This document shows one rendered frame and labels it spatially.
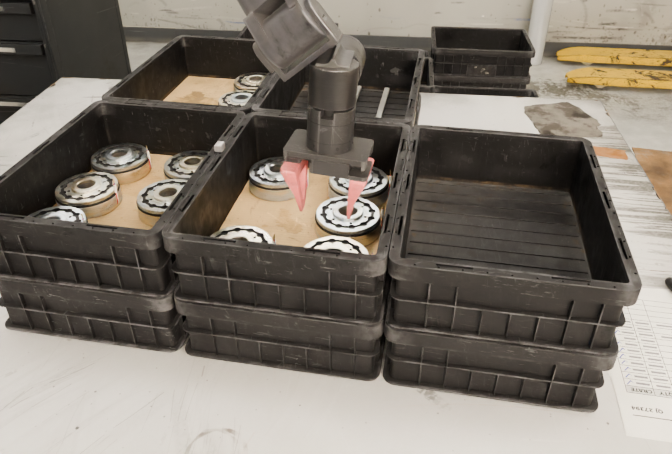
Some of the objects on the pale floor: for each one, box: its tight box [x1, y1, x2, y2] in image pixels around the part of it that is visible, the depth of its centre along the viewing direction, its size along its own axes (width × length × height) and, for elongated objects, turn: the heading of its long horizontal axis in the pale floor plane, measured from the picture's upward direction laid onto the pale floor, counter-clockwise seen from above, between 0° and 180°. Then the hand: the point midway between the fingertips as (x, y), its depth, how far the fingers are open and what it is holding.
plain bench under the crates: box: [0, 77, 672, 454], centre depth 134 cm, size 160×160×70 cm
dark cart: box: [0, 0, 131, 124], centre depth 261 cm, size 60×45×90 cm
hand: (325, 207), depth 80 cm, fingers open, 6 cm apart
